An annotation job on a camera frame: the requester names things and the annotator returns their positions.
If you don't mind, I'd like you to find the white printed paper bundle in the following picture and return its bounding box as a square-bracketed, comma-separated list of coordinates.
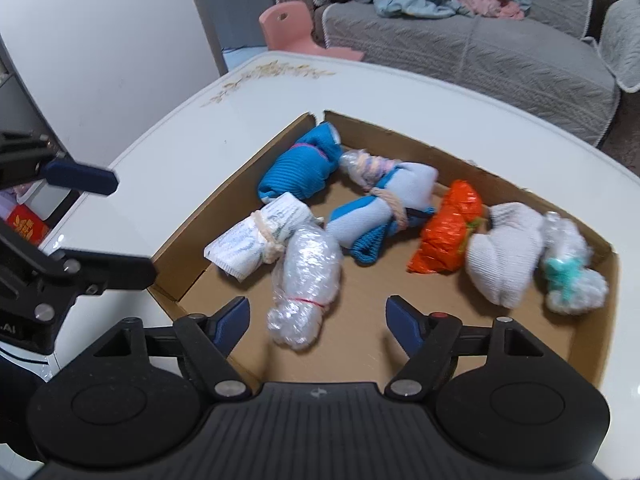
[204, 192, 323, 282]

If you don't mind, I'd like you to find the pink plastic child chair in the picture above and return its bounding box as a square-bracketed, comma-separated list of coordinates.
[258, 1, 364, 62]

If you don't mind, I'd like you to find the bubble wrap teal yarn bundle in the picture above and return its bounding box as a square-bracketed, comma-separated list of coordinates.
[540, 211, 608, 315]

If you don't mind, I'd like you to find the light blue sock braided tie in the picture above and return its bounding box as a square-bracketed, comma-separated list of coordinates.
[326, 150, 438, 266]

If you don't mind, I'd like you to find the orange plastic bag bundle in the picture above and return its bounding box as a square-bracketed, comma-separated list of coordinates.
[407, 180, 483, 274]

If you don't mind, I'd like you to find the pink clothing on sofa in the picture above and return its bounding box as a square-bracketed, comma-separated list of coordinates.
[458, 0, 525, 21]

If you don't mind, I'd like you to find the shallow cardboard box tray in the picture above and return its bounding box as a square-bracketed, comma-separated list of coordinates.
[148, 110, 618, 388]

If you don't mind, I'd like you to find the grey quilted sofa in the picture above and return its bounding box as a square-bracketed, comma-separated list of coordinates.
[277, 0, 639, 164]

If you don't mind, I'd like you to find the blue sock bundle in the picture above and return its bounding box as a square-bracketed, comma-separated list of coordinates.
[257, 122, 343, 204]

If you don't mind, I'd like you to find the red packet on shelf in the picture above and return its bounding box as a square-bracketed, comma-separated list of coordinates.
[6, 204, 49, 246]

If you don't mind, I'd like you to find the clear plastic bag bundle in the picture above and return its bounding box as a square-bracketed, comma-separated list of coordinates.
[267, 223, 343, 351]

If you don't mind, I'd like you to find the white knitted sock bundle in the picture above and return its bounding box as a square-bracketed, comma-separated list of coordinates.
[465, 203, 544, 309]

